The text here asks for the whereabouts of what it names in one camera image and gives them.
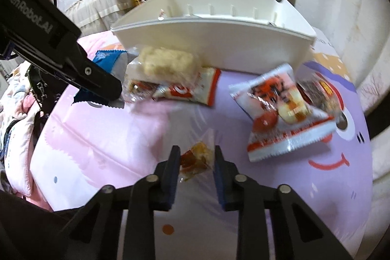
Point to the blue snack packet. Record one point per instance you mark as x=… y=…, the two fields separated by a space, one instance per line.
x=106 y=59

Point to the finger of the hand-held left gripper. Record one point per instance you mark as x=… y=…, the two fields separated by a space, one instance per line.
x=97 y=78

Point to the black handbag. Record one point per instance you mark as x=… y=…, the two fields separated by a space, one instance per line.
x=38 y=86

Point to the small clear mixed nut packet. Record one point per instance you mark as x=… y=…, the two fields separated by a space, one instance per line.
x=197 y=158

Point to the white plastic storage box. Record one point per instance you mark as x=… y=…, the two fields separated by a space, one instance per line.
x=213 y=46

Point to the pink quilt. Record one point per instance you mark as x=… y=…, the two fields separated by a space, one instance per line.
x=41 y=202

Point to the floral printed blanket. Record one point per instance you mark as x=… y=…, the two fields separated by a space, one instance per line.
x=18 y=126

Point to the large red white picture packet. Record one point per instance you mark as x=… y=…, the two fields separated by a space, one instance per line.
x=280 y=113

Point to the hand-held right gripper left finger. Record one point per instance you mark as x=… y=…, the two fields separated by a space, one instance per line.
x=170 y=183

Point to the dark brown snack packet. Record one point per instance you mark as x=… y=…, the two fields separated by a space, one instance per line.
x=324 y=89

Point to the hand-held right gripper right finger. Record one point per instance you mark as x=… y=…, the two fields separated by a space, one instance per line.
x=221 y=187

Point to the red and white snack packet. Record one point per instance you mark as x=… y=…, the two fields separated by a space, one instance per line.
x=189 y=89

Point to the clear bag pale yellow puffs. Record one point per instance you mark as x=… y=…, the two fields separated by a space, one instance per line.
x=167 y=62

